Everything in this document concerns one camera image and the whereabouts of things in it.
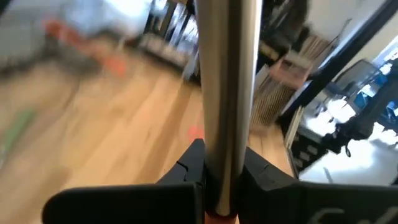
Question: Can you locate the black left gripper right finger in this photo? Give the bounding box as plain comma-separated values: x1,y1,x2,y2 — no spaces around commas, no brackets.
238,147,398,224

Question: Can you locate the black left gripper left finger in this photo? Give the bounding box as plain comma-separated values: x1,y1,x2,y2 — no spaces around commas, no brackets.
42,139,206,224

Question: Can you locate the pink silicone spatula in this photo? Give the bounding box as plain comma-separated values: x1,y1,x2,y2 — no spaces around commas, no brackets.
186,124,205,142

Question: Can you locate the knife with green handle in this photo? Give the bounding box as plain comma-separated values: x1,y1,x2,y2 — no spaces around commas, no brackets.
0,107,37,156

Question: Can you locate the orange silicone spatula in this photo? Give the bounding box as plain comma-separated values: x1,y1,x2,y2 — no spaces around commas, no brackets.
104,55,128,77

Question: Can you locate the red slotted spoon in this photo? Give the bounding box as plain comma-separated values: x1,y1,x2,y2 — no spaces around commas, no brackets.
195,0,264,224

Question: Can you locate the black turner spatula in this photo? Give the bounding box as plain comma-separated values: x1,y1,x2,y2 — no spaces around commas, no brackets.
37,18,105,78

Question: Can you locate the black aluminium table frame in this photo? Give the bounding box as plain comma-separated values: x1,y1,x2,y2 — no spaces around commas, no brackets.
278,0,398,125

